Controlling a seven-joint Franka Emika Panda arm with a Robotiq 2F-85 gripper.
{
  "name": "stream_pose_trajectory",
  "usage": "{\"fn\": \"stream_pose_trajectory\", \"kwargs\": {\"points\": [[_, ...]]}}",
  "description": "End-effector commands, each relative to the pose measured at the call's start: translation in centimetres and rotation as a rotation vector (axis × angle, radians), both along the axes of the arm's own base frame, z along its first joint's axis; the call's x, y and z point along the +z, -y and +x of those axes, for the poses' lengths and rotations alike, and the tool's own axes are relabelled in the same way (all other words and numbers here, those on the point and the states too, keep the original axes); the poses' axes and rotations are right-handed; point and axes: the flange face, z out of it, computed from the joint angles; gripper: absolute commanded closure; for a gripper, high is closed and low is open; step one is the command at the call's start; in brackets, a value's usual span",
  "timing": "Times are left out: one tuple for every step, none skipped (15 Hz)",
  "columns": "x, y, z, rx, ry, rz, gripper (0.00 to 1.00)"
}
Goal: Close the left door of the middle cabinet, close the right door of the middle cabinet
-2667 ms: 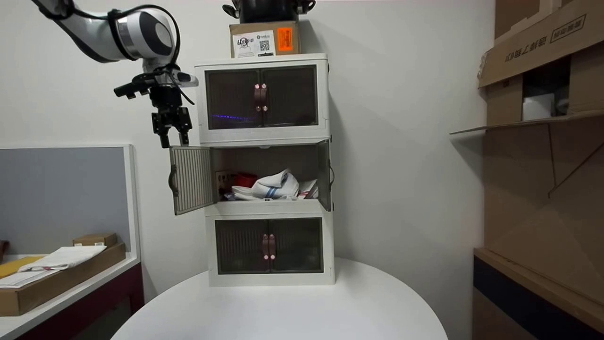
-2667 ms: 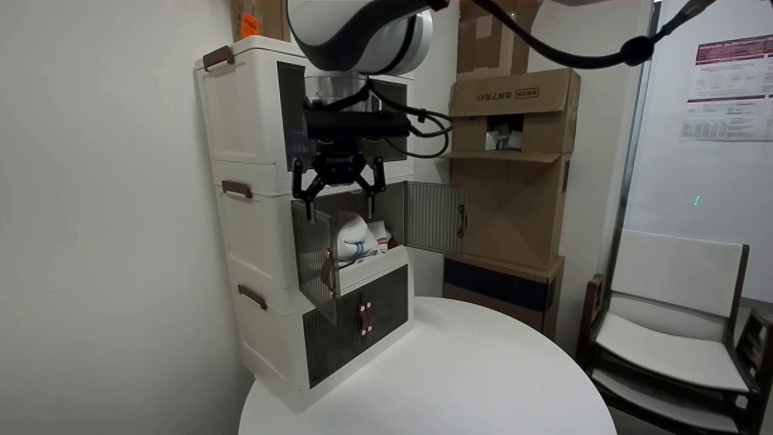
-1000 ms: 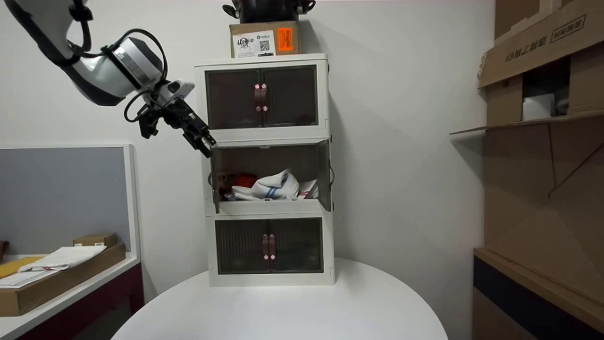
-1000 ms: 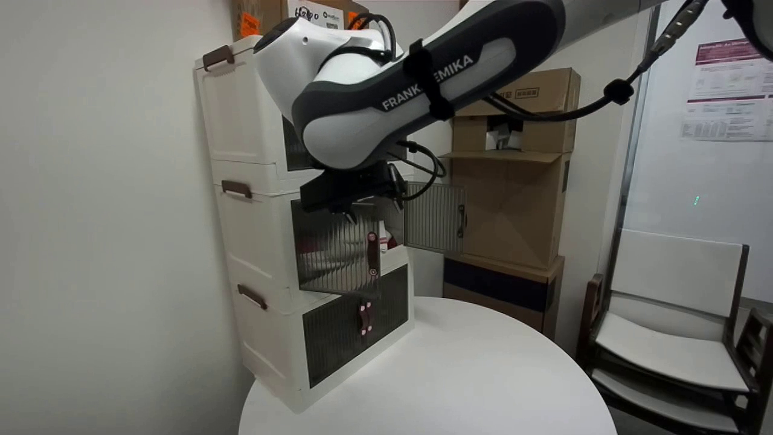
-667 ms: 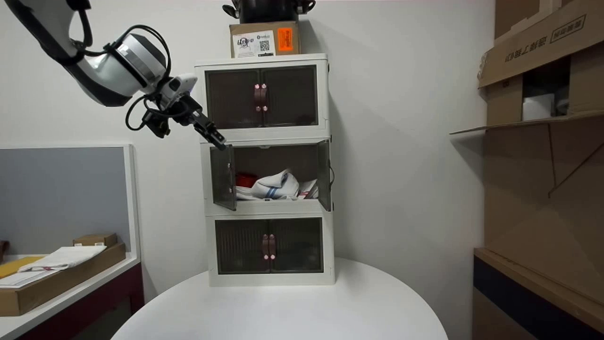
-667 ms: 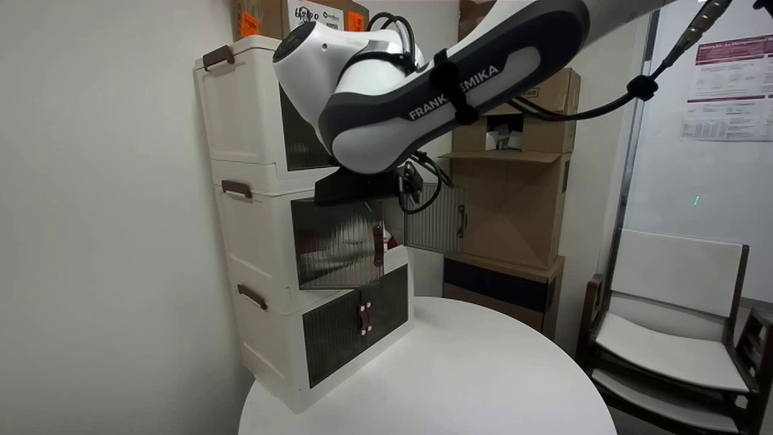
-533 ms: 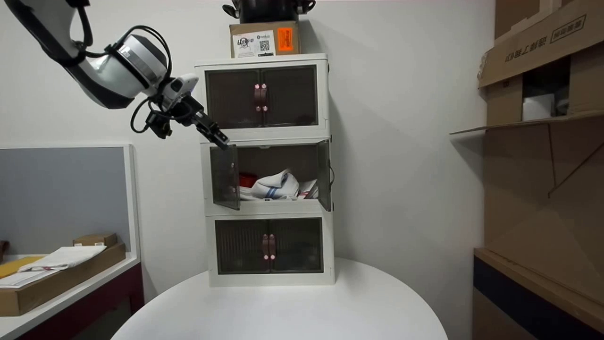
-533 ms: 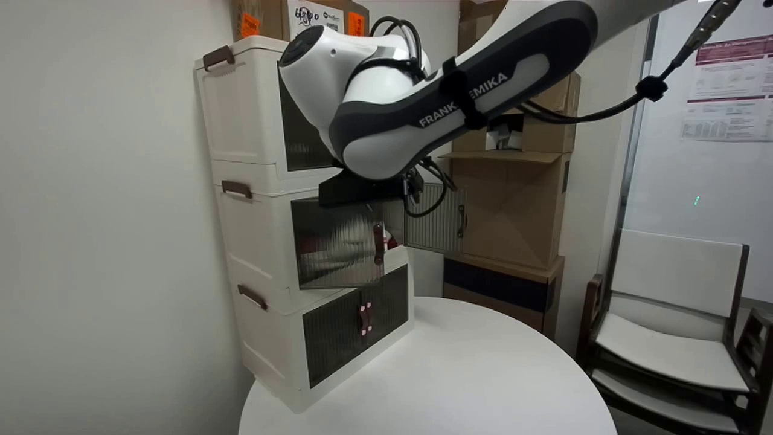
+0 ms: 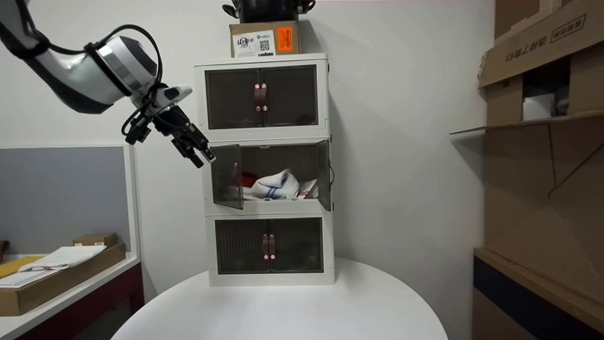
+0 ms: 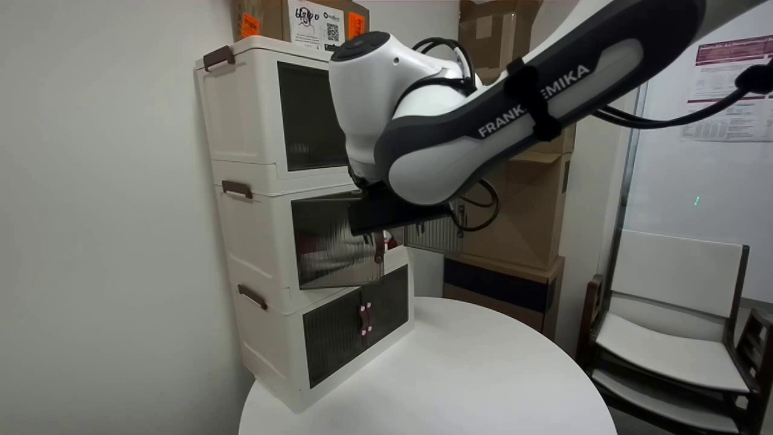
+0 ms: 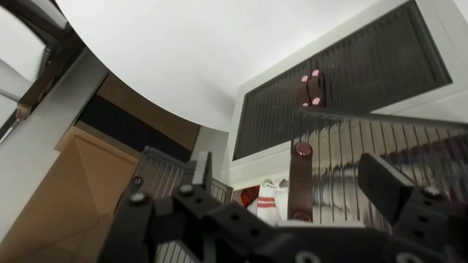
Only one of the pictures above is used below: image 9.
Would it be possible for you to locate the flat cardboard box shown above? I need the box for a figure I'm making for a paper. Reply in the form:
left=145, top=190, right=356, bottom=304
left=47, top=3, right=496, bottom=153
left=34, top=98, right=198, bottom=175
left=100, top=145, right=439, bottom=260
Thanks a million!
left=0, top=232, right=128, bottom=317

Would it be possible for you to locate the grey partition panel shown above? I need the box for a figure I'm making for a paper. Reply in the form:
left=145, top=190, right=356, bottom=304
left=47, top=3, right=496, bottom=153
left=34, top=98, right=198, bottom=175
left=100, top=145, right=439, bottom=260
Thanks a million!
left=0, top=143, right=139, bottom=260

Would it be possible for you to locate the white cloth bag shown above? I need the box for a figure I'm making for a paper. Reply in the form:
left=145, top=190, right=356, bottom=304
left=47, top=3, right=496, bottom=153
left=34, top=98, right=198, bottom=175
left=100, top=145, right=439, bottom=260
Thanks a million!
left=243, top=168, right=302, bottom=204

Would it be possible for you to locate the black pot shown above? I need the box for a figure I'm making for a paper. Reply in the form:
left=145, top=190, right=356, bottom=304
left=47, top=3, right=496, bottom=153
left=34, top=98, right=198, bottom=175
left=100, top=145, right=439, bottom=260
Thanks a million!
left=220, top=0, right=317, bottom=24

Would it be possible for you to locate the white side desk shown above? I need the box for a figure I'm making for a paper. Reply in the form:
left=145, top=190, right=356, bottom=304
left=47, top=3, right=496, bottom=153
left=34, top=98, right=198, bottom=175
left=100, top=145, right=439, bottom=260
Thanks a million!
left=0, top=251, right=145, bottom=340

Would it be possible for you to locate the labelled cardboard box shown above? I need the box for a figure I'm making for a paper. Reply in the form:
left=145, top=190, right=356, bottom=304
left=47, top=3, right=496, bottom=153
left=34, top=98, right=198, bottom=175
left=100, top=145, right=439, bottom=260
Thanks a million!
left=228, top=19, right=302, bottom=60

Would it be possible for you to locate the large cardboard box stack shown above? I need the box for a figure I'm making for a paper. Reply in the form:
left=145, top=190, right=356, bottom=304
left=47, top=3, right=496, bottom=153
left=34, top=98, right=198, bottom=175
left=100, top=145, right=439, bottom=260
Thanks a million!
left=449, top=0, right=604, bottom=340

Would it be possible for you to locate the small white box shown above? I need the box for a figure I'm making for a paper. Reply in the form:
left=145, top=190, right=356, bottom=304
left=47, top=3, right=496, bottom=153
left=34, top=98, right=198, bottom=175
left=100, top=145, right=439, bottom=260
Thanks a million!
left=521, top=92, right=558, bottom=122

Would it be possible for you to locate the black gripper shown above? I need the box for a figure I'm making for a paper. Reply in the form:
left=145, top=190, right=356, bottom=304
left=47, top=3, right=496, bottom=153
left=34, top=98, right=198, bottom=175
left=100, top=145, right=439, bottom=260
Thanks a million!
left=149, top=102, right=217, bottom=170

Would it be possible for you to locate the yellow envelope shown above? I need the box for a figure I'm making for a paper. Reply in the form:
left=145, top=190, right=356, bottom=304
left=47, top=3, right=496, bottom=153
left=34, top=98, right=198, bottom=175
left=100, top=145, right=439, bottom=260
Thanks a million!
left=0, top=253, right=43, bottom=279

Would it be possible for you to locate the red white packet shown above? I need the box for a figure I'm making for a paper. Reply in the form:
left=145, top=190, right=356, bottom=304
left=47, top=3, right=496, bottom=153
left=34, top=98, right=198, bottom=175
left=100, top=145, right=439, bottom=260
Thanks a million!
left=298, top=177, right=320, bottom=200

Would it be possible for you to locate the white three-tier plastic cabinet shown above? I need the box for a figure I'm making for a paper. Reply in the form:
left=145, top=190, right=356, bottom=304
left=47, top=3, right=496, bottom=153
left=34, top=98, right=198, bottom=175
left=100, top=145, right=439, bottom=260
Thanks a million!
left=194, top=53, right=337, bottom=289

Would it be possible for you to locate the white paper sheet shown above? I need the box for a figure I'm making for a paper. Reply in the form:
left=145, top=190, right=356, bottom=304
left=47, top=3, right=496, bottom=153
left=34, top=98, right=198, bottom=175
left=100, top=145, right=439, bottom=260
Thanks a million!
left=0, top=243, right=109, bottom=291

